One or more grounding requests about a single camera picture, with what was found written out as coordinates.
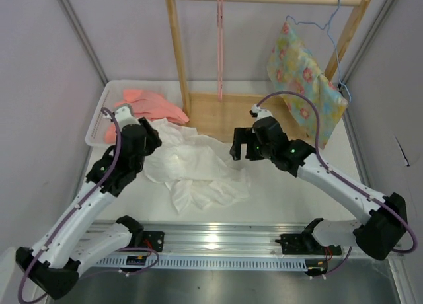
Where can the pink garment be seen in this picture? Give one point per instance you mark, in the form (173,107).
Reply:
(151,105)

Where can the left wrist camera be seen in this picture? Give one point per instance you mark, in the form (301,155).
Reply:
(124,115)

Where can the aluminium frame rail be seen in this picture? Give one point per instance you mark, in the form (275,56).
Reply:
(223,239)

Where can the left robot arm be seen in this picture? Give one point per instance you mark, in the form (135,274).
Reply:
(58,260)

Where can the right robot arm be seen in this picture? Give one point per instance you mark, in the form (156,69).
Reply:
(380,220)

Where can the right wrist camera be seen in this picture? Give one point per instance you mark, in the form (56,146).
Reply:
(259,113)

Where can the floral patterned skirt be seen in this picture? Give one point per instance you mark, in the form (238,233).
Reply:
(292,67)

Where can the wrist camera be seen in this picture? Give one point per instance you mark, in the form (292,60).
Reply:
(124,115)
(259,113)

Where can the white skirt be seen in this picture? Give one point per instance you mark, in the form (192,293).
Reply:
(196,169)

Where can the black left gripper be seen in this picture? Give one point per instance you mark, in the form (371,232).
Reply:
(154,137)

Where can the blue wire hanger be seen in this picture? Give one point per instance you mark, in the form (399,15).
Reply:
(327,27)

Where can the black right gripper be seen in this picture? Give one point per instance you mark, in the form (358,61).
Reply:
(243,135)

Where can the pink clothes hanger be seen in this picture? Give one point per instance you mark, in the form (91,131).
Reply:
(220,50)

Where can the wooden clothes rack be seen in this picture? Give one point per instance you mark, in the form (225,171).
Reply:
(250,30)

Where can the white slotted cable duct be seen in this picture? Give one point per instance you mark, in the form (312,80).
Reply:
(205,263)

